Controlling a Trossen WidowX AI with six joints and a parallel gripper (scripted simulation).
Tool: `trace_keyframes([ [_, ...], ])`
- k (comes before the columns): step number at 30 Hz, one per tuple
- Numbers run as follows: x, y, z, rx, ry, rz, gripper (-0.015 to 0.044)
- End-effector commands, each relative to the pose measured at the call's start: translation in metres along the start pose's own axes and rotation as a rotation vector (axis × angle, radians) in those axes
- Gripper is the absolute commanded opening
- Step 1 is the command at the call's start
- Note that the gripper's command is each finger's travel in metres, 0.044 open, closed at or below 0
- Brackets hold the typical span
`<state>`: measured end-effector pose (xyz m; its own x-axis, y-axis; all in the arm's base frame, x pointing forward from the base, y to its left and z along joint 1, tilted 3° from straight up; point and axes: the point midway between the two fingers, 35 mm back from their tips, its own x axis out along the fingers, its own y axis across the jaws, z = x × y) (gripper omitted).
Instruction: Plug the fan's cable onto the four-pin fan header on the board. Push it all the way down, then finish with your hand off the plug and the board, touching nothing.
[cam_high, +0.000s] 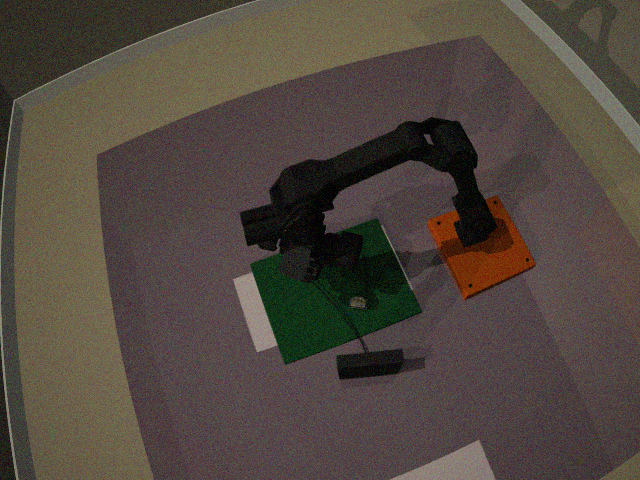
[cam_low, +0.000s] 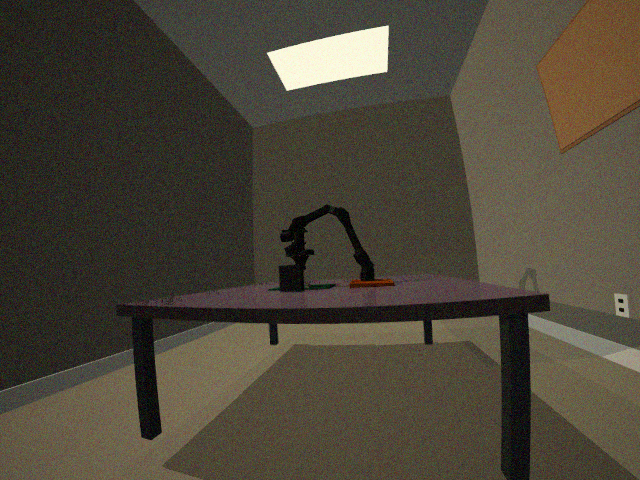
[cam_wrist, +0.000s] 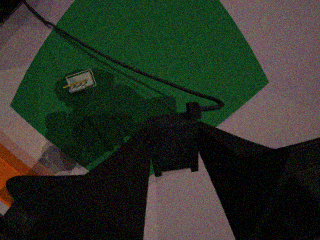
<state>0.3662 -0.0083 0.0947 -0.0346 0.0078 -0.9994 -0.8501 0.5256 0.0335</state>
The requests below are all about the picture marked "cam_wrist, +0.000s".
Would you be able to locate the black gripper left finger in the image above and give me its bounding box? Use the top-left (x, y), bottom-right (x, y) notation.
top-left (5, 128), bottom-right (151, 240)

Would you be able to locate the green circuit board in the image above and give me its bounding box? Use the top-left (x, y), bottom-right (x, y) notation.
top-left (9, 0), bottom-right (269, 171)

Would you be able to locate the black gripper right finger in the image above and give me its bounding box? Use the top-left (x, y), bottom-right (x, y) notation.
top-left (197, 121), bottom-right (320, 240)

